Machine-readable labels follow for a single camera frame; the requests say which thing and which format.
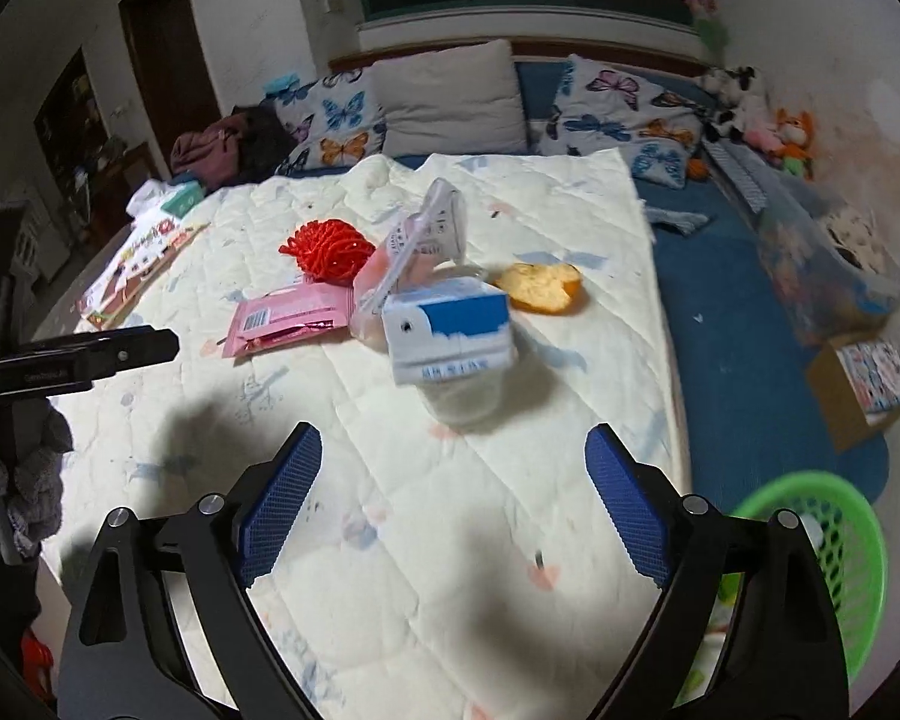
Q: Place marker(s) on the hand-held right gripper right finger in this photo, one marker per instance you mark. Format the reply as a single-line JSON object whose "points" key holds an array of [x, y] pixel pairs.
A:
{"points": [[634, 506]]}

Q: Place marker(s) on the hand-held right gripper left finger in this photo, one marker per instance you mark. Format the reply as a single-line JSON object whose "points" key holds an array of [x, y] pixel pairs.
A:
{"points": [[281, 502]]}

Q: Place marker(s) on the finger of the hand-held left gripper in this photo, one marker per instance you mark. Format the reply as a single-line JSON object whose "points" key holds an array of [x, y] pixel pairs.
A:
{"points": [[139, 351]]}

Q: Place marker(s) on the pink snack packet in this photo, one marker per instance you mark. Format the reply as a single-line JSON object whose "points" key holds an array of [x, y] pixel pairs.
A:
{"points": [[285, 315]]}

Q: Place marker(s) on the translucent plastic cup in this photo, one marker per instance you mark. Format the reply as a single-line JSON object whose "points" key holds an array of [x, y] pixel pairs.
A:
{"points": [[469, 401]]}

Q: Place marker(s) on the red foam fruit net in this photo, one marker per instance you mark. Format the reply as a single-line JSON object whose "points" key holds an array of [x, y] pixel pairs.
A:
{"points": [[330, 251]]}

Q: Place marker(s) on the green plastic basket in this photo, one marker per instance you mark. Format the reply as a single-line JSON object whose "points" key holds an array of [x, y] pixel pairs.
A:
{"points": [[862, 577]]}

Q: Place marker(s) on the orange peel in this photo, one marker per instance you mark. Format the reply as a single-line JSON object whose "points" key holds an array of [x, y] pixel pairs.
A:
{"points": [[536, 286]]}

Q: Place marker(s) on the blue white milk carton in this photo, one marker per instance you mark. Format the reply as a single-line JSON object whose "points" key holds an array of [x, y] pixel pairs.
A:
{"points": [[450, 330]]}

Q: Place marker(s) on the clear plastic packaging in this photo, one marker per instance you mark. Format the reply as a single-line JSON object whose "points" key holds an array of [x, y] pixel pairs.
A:
{"points": [[427, 225]]}

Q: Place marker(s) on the person's left forearm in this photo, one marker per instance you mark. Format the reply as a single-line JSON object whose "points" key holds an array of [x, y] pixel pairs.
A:
{"points": [[22, 480]]}

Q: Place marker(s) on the grey star-patterned sheet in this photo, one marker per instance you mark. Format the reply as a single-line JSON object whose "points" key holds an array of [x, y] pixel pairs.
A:
{"points": [[60, 307]]}

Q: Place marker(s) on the cartoon picture book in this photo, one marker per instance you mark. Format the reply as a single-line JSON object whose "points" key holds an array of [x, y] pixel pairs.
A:
{"points": [[142, 262]]}

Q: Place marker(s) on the white quilted blanket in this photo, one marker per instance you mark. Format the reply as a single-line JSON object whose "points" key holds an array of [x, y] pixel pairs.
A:
{"points": [[420, 502]]}

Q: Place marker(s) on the green tissue pack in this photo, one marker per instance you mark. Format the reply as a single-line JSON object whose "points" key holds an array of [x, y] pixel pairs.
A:
{"points": [[184, 199]]}

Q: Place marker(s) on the dark clothes pile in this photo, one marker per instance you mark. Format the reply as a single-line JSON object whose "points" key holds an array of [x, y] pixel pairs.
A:
{"points": [[217, 150]]}

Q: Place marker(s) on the cardboard box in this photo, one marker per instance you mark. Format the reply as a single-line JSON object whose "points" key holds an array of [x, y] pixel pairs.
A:
{"points": [[832, 405]]}

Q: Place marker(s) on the blue bed sheet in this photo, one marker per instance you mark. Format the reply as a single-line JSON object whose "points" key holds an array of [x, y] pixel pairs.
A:
{"points": [[727, 300]]}

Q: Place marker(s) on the dark wooden shelf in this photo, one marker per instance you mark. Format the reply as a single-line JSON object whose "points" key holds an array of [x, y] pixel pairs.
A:
{"points": [[67, 127]]}

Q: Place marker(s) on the printed paper box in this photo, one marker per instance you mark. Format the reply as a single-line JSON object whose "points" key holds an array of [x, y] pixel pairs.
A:
{"points": [[877, 375]]}

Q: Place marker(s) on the brown wooden door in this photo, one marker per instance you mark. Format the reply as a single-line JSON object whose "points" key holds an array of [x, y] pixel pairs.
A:
{"points": [[165, 67]]}

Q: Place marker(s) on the clear plastic storage box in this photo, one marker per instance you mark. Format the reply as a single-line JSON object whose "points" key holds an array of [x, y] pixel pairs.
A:
{"points": [[817, 285]]}

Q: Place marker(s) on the grey patterned cloth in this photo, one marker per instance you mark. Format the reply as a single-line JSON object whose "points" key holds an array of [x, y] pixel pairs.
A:
{"points": [[679, 219]]}

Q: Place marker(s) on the teal plastic item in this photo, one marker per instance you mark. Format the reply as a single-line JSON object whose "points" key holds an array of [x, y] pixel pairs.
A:
{"points": [[281, 86]]}

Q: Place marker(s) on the butterfly print pillow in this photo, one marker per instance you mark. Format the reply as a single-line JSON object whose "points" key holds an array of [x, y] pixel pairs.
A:
{"points": [[607, 112], [337, 116]]}

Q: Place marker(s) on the blue patterned long box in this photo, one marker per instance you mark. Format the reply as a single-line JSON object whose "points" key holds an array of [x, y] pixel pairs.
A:
{"points": [[742, 180]]}

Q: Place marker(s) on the small orange toy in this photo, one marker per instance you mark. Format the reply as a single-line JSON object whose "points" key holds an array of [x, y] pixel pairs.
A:
{"points": [[697, 167]]}

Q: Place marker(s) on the pink plush toy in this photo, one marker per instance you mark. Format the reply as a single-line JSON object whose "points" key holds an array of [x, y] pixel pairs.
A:
{"points": [[761, 136]]}

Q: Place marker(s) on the grey pillow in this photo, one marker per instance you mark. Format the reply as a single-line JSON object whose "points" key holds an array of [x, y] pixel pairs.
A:
{"points": [[450, 101]]}

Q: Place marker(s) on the orange fox plush toy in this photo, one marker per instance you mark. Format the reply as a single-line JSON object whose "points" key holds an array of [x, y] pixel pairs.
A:
{"points": [[795, 127]]}

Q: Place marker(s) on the cow plush toy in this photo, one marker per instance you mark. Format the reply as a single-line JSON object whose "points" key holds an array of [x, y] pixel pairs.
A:
{"points": [[742, 82]]}

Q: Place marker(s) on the wooden headboard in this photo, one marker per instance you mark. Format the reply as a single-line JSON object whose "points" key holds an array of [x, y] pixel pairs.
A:
{"points": [[607, 49]]}

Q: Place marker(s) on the hanging toy decoration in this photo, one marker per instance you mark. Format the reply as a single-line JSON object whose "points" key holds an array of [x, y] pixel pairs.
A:
{"points": [[701, 0]]}

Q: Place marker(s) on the wall socket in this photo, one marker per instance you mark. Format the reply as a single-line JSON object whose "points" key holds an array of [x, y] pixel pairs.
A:
{"points": [[334, 6]]}

